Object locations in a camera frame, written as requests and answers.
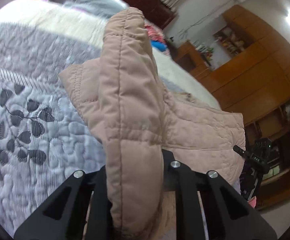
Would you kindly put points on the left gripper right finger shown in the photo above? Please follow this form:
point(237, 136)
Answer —
point(207, 207)

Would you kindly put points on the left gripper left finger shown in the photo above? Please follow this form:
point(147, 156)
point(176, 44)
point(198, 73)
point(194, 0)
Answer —
point(77, 209)

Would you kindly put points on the beige quilted jacket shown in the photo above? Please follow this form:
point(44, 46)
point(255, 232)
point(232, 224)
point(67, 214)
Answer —
point(128, 108)

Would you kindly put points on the grey leaf-pattern quilt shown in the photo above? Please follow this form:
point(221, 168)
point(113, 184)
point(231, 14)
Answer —
point(43, 140)

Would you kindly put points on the orange wooden wardrobe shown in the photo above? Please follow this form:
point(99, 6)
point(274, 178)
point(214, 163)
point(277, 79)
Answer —
point(256, 83)

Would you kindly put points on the wooden side desk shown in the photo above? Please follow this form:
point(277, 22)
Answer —
point(191, 61)

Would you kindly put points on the blue item on bed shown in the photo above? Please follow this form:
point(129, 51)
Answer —
point(159, 46)

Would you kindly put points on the red floral blanket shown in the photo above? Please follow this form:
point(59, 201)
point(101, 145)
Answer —
point(155, 33)

